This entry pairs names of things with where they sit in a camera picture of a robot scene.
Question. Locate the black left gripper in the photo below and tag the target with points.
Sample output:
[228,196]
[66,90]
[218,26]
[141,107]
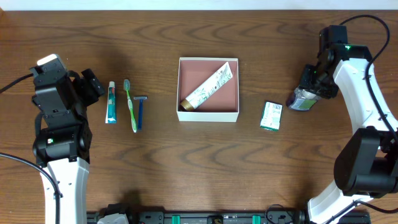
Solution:
[50,74]

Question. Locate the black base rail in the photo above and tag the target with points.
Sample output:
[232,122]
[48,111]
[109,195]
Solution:
[121,213]

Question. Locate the green white soap box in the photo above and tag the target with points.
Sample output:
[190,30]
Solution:
[271,116]

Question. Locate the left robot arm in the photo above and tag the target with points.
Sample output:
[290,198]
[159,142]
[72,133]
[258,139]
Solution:
[63,136]

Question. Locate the blue disposable razor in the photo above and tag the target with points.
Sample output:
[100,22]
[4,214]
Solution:
[141,100]

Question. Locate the green toothbrush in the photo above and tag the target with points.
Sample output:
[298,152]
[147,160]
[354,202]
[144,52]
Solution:
[127,86]

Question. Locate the white floral cream tube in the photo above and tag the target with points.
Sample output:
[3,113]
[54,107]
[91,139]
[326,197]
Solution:
[208,88]

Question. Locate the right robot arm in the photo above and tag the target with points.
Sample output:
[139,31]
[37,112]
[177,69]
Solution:
[366,168]

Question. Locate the small teal toothpaste tube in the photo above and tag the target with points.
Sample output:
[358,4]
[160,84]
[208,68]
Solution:
[111,117]

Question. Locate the clear sanitizer pump bottle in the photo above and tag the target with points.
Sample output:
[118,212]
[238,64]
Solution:
[301,100]

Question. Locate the white box pink interior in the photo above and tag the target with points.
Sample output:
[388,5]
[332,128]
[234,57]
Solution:
[223,105]

